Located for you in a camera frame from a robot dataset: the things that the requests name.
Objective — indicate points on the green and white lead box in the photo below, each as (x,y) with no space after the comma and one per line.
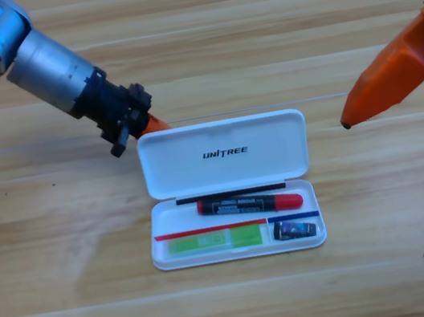
(213,241)

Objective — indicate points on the red and black marker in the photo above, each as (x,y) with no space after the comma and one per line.
(244,204)

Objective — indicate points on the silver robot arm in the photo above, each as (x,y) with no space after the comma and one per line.
(15,53)

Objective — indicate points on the white Unitree pencil case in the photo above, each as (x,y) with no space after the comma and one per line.
(217,165)

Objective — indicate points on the blue and black eraser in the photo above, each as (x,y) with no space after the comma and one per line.
(294,229)

